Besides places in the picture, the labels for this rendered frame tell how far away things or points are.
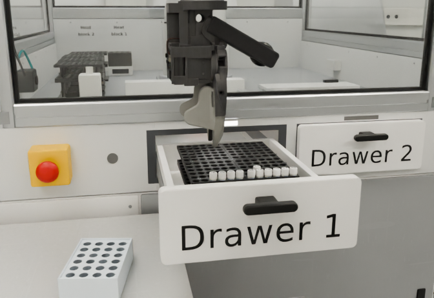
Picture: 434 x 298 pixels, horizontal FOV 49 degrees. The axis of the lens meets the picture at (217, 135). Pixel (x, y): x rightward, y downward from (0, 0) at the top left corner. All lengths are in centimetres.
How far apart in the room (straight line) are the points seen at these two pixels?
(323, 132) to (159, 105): 35
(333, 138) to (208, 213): 45
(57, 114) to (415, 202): 82
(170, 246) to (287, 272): 52
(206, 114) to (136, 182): 34
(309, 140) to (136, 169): 36
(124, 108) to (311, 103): 38
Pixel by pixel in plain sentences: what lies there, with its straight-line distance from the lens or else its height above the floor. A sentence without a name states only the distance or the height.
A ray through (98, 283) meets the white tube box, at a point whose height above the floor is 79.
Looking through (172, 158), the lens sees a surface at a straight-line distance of 100.
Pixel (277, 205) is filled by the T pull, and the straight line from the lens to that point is 64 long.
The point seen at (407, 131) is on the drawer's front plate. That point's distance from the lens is 112.
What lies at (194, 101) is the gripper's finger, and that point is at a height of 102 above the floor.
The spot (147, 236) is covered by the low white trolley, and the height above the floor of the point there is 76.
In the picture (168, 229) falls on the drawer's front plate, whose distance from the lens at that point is 67.
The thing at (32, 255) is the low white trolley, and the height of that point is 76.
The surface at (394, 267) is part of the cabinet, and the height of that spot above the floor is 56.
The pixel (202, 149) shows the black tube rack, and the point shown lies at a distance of 93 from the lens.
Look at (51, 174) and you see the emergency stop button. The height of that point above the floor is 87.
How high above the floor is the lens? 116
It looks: 14 degrees down
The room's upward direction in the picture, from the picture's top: straight up
